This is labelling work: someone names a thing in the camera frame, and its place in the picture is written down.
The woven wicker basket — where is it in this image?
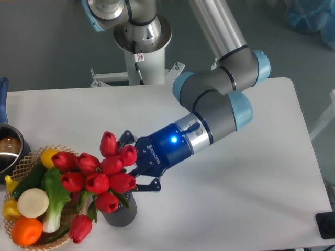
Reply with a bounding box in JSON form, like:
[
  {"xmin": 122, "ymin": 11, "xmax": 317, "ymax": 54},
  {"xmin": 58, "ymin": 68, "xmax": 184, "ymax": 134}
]
[{"xmin": 10, "ymin": 145, "xmax": 88, "ymax": 250}]

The blue plastic bag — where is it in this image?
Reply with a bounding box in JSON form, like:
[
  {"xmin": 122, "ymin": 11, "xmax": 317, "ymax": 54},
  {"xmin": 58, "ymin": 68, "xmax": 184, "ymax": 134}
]
[{"xmin": 285, "ymin": 1, "xmax": 334, "ymax": 49}]

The dark grey ribbed vase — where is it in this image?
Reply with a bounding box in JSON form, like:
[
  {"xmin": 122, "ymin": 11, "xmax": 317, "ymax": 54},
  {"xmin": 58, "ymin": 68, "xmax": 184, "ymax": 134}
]
[{"xmin": 102, "ymin": 191, "xmax": 137, "ymax": 227}]

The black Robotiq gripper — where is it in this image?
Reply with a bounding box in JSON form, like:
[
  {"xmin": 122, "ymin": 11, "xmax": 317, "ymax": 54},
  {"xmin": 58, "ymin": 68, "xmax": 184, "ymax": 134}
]
[{"xmin": 117, "ymin": 123, "xmax": 192, "ymax": 192}]

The white frame at right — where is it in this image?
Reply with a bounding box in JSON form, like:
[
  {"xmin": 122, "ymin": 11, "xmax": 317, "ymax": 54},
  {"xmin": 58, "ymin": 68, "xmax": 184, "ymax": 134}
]
[{"xmin": 309, "ymin": 89, "xmax": 334, "ymax": 141}]

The black device at edge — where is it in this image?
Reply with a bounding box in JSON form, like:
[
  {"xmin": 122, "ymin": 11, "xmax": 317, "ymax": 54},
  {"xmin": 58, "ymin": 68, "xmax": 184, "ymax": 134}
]
[{"xmin": 315, "ymin": 212, "xmax": 334, "ymax": 239}]

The white round radish slice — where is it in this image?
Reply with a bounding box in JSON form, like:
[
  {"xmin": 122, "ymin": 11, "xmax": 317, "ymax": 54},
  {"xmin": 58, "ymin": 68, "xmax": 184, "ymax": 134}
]
[{"xmin": 17, "ymin": 188, "xmax": 49, "ymax": 218}]

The orange fruit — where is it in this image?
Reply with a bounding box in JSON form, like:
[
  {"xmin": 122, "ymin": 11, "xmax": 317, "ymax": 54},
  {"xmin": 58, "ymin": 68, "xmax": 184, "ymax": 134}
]
[{"xmin": 11, "ymin": 218, "xmax": 42, "ymax": 246}]

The blue handled saucepan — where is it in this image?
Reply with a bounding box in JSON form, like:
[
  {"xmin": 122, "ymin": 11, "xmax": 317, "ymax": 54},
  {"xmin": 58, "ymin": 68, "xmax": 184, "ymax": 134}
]
[{"xmin": 1, "ymin": 77, "xmax": 31, "ymax": 184}]

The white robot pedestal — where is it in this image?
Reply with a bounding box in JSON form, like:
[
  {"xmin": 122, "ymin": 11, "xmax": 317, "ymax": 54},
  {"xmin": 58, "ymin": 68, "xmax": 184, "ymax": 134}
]
[{"xmin": 91, "ymin": 14, "xmax": 185, "ymax": 87}]

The purple red onion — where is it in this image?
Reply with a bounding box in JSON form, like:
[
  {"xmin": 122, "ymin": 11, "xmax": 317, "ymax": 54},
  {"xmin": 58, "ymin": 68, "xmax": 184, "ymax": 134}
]
[{"xmin": 70, "ymin": 192, "xmax": 80, "ymax": 202}]

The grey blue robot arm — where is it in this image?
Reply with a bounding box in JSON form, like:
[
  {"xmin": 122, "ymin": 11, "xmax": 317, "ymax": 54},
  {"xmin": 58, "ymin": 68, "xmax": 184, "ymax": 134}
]
[{"xmin": 82, "ymin": 1, "xmax": 271, "ymax": 192}]

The yellow squash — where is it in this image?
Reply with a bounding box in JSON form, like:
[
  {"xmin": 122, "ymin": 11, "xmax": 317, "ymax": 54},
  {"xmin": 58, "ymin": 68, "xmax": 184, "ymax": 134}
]
[{"xmin": 40, "ymin": 149, "xmax": 58, "ymax": 169}]

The green bok choy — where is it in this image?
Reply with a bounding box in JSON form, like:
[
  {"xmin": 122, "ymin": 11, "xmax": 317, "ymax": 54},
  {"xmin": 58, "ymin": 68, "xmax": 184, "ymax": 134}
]
[{"xmin": 41, "ymin": 167, "xmax": 70, "ymax": 233}]

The red tulip bouquet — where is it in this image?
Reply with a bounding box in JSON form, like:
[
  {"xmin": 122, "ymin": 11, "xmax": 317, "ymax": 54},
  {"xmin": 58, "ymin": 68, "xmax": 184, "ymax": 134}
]
[{"xmin": 52, "ymin": 131, "xmax": 137, "ymax": 243}]

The yellow bell pepper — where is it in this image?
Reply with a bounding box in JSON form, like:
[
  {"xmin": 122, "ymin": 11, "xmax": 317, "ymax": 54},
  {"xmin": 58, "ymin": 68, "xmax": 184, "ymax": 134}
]
[{"xmin": 2, "ymin": 198, "xmax": 23, "ymax": 222}]

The dark green cucumber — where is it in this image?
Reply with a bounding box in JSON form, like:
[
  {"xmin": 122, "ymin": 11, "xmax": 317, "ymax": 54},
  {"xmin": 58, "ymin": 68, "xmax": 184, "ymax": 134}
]
[{"xmin": 12, "ymin": 162, "xmax": 47, "ymax": 200}]

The small yellow pepper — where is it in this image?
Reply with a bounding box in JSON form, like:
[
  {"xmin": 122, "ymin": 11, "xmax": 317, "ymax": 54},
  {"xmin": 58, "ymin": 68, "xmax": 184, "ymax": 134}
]
[{"xmin": 4, "ymin": 175, "xmax": 19, "ymax": 194}]

